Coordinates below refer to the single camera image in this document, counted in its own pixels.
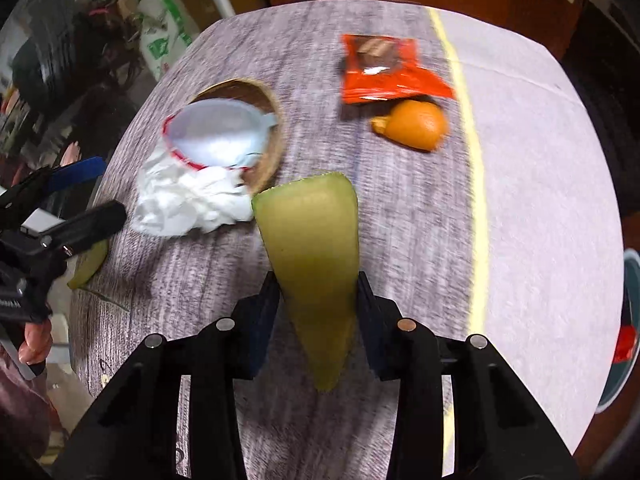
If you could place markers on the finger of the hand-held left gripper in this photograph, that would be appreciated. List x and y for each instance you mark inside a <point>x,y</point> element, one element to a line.
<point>75,170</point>
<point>95,222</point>

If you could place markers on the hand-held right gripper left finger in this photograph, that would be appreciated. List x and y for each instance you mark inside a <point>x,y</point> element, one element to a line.
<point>262,330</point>

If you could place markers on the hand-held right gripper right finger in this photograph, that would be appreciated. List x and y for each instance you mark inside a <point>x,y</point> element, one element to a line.
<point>372,330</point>

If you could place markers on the small green melon rind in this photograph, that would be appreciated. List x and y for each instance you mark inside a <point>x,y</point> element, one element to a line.
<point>90,265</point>

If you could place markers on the large green melon rind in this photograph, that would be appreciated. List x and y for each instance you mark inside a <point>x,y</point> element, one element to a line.
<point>310,260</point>

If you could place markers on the person's left forearm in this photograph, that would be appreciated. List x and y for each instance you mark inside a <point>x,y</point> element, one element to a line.
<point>20,405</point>

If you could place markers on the person's left hand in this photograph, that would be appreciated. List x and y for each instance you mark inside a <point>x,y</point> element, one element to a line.
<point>36,342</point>

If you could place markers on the crumpled white tissue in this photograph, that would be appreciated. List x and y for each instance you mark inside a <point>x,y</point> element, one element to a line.
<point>185,200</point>

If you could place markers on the grey woven tablecloth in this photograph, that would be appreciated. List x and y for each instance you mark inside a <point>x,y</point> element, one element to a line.
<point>400,240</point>

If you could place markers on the crushed white paper cup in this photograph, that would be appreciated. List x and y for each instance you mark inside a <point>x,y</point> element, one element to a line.
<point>220,132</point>

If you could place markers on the brown round bowl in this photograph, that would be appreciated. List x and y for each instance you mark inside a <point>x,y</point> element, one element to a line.
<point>272,160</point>

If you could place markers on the white green plastic bag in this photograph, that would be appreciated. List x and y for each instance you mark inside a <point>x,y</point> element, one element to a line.
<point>165,25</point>

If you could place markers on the red chocolate snack wrapper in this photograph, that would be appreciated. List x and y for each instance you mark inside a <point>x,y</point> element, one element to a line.
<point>390,75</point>

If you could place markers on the brown wooden panel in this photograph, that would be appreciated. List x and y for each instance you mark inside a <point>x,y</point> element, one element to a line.
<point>545,5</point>

